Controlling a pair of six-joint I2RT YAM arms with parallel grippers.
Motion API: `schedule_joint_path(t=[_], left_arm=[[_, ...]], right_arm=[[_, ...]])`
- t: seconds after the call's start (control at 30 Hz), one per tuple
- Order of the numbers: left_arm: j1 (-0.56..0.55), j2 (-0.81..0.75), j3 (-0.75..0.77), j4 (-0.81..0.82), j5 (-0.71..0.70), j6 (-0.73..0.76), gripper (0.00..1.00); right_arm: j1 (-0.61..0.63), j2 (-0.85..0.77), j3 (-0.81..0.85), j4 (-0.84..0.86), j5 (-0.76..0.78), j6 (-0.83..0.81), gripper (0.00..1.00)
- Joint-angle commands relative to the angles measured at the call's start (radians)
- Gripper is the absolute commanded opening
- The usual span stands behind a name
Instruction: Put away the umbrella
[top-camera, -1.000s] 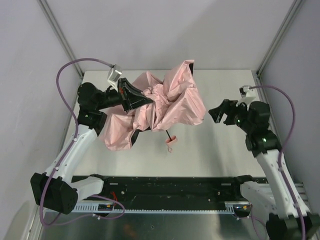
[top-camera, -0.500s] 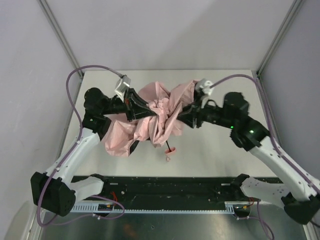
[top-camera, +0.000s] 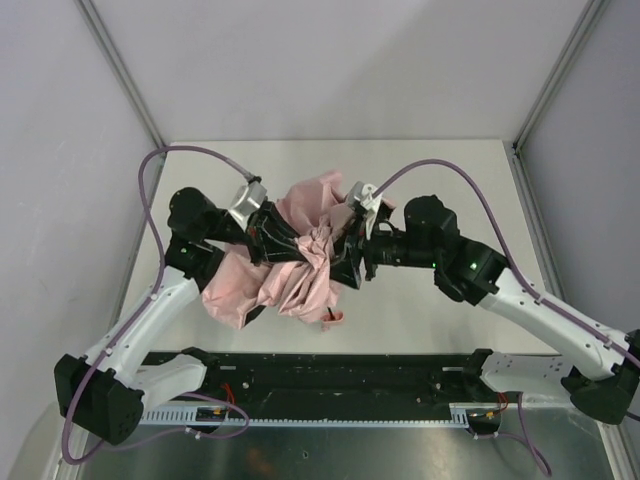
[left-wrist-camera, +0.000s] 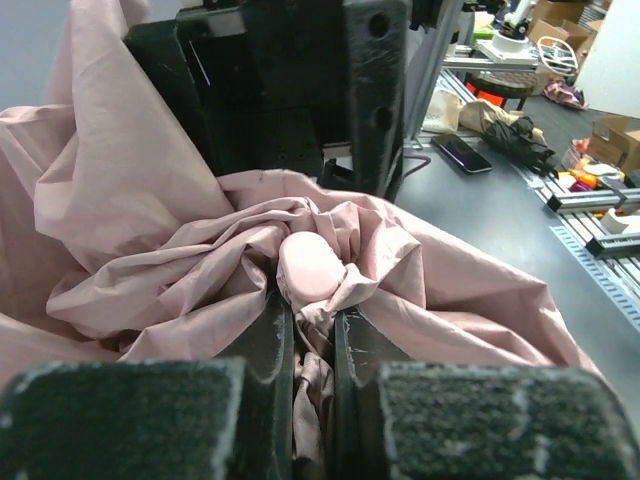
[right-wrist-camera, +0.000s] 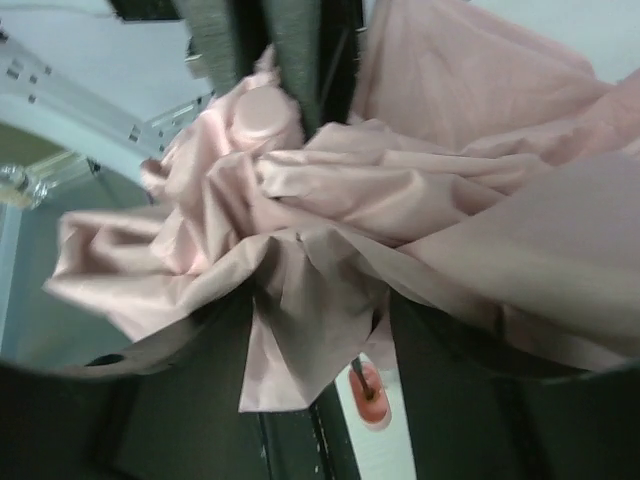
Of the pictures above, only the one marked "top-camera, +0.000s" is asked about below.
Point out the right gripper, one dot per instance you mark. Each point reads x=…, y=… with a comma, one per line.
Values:
x=367, y=248

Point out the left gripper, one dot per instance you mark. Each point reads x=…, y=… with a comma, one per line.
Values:
x=255, y=233

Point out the pink folding umbrella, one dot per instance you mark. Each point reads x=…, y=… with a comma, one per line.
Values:
x=296, y=289

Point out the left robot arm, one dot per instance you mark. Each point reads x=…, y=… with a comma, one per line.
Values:
x=222, y=256

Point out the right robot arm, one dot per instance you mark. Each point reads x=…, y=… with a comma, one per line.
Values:
x=596, y=367

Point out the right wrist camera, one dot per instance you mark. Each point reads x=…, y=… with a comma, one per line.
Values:
x=362, y=200

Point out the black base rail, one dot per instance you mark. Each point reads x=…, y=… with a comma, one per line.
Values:
x=376, y=387

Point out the grey cable duct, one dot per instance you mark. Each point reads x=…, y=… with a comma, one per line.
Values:
x=201, y=415

